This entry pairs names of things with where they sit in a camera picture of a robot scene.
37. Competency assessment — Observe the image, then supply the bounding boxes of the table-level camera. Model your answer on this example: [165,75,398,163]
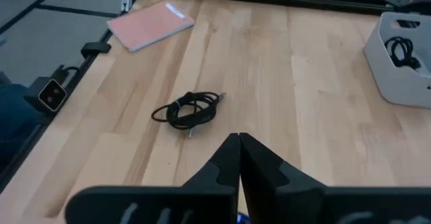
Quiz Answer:
[37,78,68,112]

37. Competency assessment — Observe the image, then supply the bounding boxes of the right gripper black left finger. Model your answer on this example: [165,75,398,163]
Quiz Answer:
[65,133,242,224]

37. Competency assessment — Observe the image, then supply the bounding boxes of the light grey plastic bin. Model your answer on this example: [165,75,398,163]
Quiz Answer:
[362,11,431,110]

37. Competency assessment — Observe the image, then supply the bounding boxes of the pink notebook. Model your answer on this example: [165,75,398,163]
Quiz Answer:
[106,0,196,54]

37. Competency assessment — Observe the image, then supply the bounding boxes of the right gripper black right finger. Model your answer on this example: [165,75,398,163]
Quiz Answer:
[240,133,431,224]

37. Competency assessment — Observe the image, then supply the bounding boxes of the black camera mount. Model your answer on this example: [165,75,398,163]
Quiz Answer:
[22,65,80,118]

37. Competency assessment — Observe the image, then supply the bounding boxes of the black aluminium table frame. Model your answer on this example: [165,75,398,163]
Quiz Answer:
[0,0,405,193]

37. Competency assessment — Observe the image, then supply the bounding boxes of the black USB-C cable white tie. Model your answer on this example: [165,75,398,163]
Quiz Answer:
[150,91,227,139]

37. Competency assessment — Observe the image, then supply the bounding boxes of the black table clamp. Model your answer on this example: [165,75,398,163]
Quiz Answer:
[80,41,112,60]

